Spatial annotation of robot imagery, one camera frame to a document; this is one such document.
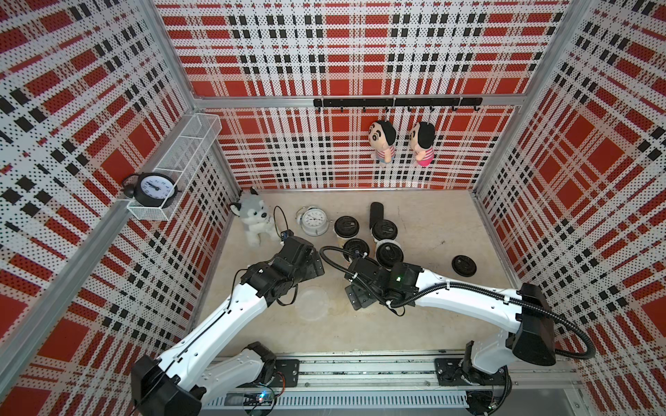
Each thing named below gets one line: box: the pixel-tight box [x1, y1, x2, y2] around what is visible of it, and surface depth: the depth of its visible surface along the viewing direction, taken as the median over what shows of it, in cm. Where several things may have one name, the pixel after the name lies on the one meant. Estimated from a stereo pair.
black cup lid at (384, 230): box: [371, 219, 399, 241], surface depth 87 cm
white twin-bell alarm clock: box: [295, 205, 330, 237], surface depth 107 cm
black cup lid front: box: [450, 254, 477, 278], surface depth 98 cm
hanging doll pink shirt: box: [409, 121, 437, 168], surface depth 97 cm
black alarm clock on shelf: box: [121, 172, 182, 208], surface depth 64 cm
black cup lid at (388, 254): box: [376, 241, 405, 269], surface depth 80 cm
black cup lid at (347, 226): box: [333, 214, 360, 239], surface depth 89 cm
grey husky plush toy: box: [229, 186, 281, 248], surface depth 93 cm
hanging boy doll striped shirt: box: [368, 119, 398, 164], surface depth 95 cm
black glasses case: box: [369, 201, 385, 230], surface depth 115 cm
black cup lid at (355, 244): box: [342, 238, 371, 261], surface depth 83 cm
